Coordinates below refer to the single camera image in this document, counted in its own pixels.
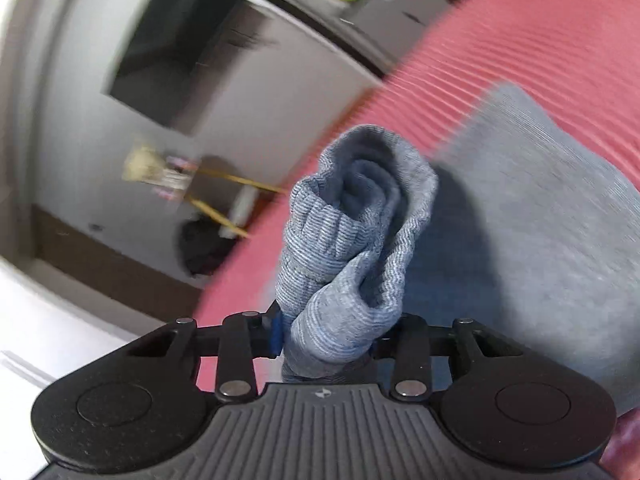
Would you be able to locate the pink ribbed blanket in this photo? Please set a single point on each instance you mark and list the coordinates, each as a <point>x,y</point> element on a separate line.
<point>450,50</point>

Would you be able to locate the grey pants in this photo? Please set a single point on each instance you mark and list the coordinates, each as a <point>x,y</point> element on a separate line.
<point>525,240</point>

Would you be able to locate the black wall switch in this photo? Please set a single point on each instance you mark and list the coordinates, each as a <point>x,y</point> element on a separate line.
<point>95,227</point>

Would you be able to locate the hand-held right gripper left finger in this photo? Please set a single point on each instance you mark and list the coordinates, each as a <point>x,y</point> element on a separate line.
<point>274,331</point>

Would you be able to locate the wall television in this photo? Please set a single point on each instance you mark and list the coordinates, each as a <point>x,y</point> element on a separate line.
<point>190,40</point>

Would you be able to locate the wrapped flower bouquet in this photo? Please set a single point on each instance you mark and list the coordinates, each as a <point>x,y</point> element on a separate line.
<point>142,166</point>

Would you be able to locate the grey bedside cabinet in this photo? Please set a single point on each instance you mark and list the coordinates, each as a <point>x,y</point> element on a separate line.
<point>395,5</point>

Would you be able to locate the yellow side table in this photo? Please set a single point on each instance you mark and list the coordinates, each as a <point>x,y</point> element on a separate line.
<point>235,195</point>

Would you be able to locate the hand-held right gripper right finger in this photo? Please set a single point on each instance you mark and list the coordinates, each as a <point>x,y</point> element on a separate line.
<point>411,332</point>

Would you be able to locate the black bag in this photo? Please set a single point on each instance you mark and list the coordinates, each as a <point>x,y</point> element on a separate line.
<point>205,250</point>

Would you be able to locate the small pink box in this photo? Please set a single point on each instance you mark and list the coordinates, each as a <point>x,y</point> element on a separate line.
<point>179,164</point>

